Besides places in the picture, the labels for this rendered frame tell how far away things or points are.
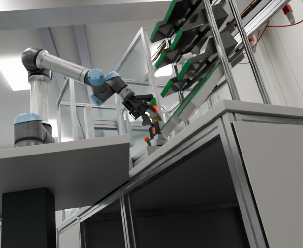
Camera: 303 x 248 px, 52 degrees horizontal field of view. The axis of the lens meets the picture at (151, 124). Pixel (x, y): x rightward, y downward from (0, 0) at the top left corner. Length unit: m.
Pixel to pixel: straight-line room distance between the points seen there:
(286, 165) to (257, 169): 0.11
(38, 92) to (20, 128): 0.31
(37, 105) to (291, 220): 1.25
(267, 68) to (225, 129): 5.48
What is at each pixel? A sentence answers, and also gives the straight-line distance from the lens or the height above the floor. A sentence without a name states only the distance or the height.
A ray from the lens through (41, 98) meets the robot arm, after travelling 1.65.
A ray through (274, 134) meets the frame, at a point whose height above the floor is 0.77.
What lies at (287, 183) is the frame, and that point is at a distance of 0.86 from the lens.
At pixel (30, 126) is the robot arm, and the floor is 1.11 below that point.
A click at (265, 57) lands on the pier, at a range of 6.41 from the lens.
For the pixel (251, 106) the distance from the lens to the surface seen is 0.88.
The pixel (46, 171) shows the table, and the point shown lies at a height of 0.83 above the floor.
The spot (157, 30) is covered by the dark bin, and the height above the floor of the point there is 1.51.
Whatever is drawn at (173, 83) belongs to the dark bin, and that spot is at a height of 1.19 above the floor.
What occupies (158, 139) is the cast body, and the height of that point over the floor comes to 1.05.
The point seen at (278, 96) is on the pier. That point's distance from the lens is 6.04.
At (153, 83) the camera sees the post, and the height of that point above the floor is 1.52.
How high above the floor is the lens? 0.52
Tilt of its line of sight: 23 degrees up
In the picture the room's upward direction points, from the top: 10 degrees counter-clockwise
